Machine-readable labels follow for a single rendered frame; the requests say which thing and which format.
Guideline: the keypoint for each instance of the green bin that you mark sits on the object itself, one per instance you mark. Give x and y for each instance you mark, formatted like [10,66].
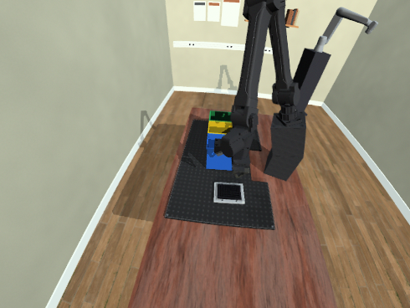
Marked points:
[220,116]

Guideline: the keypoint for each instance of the yellow open bin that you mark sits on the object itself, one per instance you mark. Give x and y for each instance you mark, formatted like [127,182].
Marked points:
[219,127]

